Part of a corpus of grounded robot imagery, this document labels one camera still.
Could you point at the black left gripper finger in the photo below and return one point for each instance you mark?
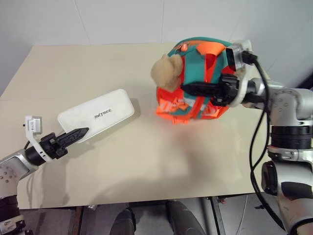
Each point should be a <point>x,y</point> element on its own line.
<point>75,134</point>

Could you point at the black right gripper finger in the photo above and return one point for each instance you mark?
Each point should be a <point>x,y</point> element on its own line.
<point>203,89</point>

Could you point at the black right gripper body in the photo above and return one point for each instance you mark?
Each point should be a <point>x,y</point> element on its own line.
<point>230,90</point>

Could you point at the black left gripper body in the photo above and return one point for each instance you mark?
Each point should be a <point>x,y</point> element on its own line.
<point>52,147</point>

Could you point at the orange and teal plush backpack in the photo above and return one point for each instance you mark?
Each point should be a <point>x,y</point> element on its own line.
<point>195,66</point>

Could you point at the white rectangular box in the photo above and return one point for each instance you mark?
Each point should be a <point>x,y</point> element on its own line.
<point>102,110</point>

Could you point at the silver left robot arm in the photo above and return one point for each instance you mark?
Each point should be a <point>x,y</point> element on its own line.
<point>9,169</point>

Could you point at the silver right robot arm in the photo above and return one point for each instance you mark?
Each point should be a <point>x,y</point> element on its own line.
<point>291,115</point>

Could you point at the black metal table leg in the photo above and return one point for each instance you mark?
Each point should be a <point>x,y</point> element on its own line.
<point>215,215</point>
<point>77,220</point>

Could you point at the dark rounded shape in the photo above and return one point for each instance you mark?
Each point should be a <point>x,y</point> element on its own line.
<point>183,218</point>
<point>124,222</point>

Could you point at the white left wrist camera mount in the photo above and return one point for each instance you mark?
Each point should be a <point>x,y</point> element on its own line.
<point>36,146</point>

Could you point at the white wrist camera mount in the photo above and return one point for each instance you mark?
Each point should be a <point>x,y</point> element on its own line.
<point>245,45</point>
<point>36,146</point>

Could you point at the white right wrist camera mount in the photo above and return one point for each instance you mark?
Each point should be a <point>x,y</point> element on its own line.
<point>245,45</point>

